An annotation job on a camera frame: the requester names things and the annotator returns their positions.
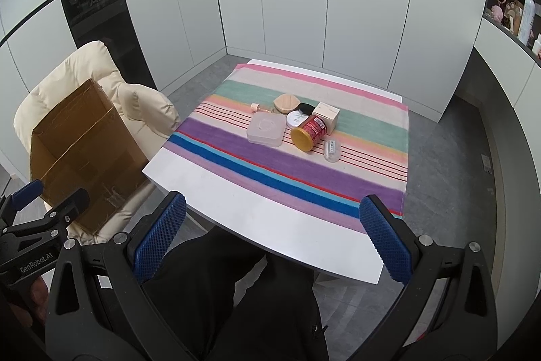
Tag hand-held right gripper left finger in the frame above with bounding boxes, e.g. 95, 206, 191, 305
44, 191, 212, 361

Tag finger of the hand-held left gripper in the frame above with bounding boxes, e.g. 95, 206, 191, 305
0, 179, 45, 225
0, 187, 91, 245

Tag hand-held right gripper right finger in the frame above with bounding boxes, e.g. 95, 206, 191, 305
338, 194, 500, 361

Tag brown cardboard box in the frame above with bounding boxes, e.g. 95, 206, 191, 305
29, 78, 149, 237

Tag pale pink cosmetic box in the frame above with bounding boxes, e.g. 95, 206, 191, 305
313, 101, 341, 133

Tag beige makeup puff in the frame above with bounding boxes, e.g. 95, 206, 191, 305
273, 94, 300, 114

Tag person's left hand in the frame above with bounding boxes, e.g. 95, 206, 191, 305
13, 274, 51, 338

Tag person's legs in black pants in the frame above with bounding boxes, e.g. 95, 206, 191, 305
141, 223, 330, 361

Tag striped colourful cloth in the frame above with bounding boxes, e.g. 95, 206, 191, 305
163, 64, 410, 235

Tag red jar with yellow lid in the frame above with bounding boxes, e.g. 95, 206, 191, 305
290, 114, 328, 153

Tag translucent square plastic box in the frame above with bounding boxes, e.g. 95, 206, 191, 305
247, 111, 286, 149

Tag black built-in appliance column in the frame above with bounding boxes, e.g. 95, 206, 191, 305
53, 0, 159, 91

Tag white cabinet doors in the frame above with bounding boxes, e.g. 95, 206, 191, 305
118, 0, 493, 124

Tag tall white bottle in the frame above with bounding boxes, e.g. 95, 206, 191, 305
518, 0, 537, 44

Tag paw-shaped brown ornament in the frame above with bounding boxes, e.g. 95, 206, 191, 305
505, 0, 527, 34

